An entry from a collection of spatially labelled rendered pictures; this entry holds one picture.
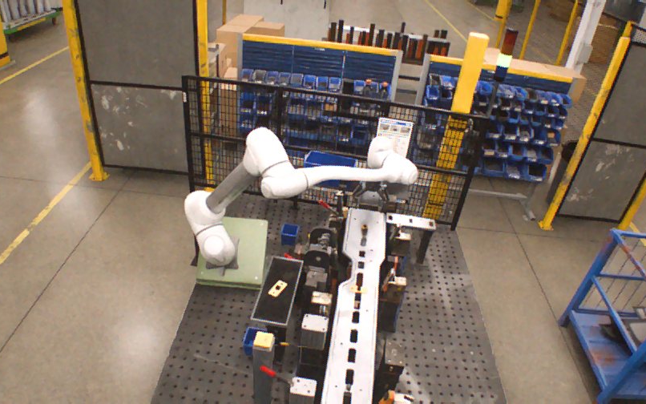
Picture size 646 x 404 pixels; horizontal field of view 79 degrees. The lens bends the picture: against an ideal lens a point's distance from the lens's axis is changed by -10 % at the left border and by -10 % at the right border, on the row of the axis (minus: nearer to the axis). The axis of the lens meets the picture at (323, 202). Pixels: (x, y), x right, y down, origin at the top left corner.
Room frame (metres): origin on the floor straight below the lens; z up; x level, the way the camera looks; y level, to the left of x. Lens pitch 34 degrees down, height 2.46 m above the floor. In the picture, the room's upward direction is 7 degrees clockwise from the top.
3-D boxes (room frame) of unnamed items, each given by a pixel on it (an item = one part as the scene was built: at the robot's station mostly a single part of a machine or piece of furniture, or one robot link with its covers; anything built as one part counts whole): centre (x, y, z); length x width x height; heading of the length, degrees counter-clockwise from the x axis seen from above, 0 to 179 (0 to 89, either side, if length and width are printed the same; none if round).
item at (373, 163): (1.91, -0.25, 1.49); 0.13 x 0.11 x 0.16; 42
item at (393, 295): (1.50, -0.39, 0.87); 0.12 x 0.09 x 0.35; 86
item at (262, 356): (0.99, 0.16, 0.92); 0.08 x 0.08 x 0.44; 86
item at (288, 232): (2.11, 0.18, 0.74); 0.11 x 0.10 x 0.09; 176
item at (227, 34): (6.46, 1.27, 0.52); 1.20 x 0.80 x 1.05; 178
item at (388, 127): (2.46, -0.38, 1.30); 0.23 x 0.02 x 0.31; 86
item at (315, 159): (2.37, -0.02, 1.10); 0.30 x 0.17 x 0.13; 80
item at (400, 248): (1.85, -0.45, 0.87); 0.12 x 0.09 x 0.35; 86
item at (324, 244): (1.57, -0.02, 0.94); 0.18 x 0.13 x 0.49; 176
